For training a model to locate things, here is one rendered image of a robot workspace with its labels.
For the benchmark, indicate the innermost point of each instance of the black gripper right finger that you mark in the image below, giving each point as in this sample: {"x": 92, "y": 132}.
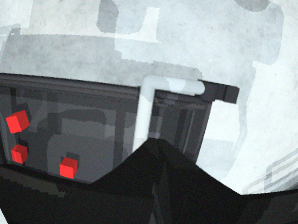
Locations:
{"x": 186, "y": 194}

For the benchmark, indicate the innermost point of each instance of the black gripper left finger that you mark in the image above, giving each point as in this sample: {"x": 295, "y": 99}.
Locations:
{"x": 124, "y": 196}

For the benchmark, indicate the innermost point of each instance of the small red block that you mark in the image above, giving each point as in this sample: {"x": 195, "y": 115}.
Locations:
{"x": 19, "y": 154}
{"x": 18, "y": 121}
{"x": 68, "y": 167}

